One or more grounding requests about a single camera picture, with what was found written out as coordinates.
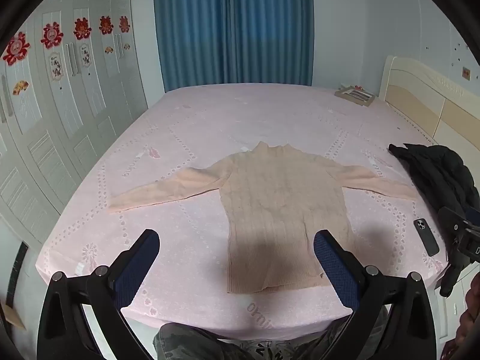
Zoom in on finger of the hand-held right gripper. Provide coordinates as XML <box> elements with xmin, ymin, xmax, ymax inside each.
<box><xmin>438</xmin><ymin>205</ymin><xmax>470</xmax><ymax>241</ymax></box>

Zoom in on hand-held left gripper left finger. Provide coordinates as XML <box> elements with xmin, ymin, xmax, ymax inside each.
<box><xmin>37</xmin><ymin>228</ymin><xmax>161</xmax><ymax>360</ymax></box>

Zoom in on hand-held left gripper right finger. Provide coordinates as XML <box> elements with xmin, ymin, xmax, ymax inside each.
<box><xmin>313</xmin><ymin>229</ymin><xmax>437</xmax><ymax>360</ymax></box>

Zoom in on beige knitted sweater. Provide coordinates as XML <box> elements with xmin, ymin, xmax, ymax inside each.
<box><xmin>108</xmin><ymin>140</ymin><xmax>419</xmax><ymax>295</ymax></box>

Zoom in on person's right forearm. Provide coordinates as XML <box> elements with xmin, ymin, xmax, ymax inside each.
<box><xmin>454</xmin><ymin>279</ymin><xmax>480</xmax><ymax>350</ymax></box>

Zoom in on dark smartphone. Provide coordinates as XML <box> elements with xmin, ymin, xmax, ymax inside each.
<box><xmin>413</xmin><ymin>217</ymin><xmax>440</xmax><ymax>257</ymax></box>

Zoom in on black puffer jacket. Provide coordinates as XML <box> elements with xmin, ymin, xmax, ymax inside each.
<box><xmin>388</xmin><ymin>142</ymin><xmax>480</xmax><ymax>298</ymax></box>

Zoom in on white cabinet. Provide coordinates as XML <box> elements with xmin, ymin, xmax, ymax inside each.
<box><xmin>425</xmin><ymin>266</ymin><xmax>469</xmax><ymax>347</ymax></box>

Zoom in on person's camouflage pants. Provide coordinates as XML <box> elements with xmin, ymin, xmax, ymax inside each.
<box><xmin>153</xmin><ymin>309</ymin><xmax>391</xmax><ymax>360</ymax></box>

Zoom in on cream wooden headboard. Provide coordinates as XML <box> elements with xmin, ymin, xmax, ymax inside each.
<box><xmin>379</xmin><ymin>55</ymin><xmax>480</xmax><ymax>158</ymax></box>

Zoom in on brown cardboard piece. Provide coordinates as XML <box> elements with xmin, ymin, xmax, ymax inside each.
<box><xmin>0</xmin><ymin>302</ymin><xmax>27</xmax><ymax>331</ymax></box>

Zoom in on white wardrobe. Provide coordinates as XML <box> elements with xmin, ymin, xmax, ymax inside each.
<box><xmin>0</xmin><ymin>0</ymin><xmax>149</xmax><ymax>244</ymax></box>

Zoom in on flat cardboard box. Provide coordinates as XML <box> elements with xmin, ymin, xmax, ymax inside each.
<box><xmin>334</xmin><ymin>84</ymin><xmax>376</xmax><ymax>107</ymax></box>

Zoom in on pink patterned bed mattress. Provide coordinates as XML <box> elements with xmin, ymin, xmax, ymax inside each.
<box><xmin>35</xmin><ymin>82</ymin><xmax>451</xmax><ymax>342</ymax></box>

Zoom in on blue curtain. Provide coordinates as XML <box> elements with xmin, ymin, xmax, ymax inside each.
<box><xmin>153</xmin><ymin>0</ymin><xmax>315</xmax><ymax>94</ymax></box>

